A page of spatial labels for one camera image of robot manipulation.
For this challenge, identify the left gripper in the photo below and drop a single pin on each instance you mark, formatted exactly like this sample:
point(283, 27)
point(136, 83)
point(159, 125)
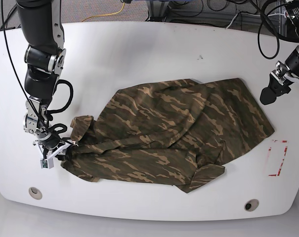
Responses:
point(280, 80)

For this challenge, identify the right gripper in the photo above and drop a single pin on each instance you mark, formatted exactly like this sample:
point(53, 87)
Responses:
point(54, 145)

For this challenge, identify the camouflage t-shirt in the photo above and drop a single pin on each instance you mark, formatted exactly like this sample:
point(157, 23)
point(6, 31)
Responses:
point(180, 133)

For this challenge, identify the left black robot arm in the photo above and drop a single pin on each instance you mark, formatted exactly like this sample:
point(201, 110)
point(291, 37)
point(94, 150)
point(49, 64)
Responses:
point(292, 15)

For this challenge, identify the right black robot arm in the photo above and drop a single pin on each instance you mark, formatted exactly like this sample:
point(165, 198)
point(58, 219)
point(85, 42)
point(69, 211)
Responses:
point(42, 28)

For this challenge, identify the red tape rectangle marking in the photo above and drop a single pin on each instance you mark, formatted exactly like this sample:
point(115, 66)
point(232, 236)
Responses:
point(275, 157)

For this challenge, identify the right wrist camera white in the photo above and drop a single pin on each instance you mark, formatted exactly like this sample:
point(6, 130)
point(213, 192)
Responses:
point(47, 156)

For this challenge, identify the left table cable grommet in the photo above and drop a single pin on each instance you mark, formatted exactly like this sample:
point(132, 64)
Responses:
point(35, 193)

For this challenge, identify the table cable grommet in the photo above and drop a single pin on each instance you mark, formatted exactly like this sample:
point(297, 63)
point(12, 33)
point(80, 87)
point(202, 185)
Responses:
point(35, 193)
point(251, 205)

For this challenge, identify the aluminium frame rail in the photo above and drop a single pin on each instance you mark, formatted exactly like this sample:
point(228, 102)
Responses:
point(280, 10)

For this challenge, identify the right table cable grommet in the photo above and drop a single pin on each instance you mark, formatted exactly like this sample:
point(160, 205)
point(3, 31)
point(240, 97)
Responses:
point(251, 205)

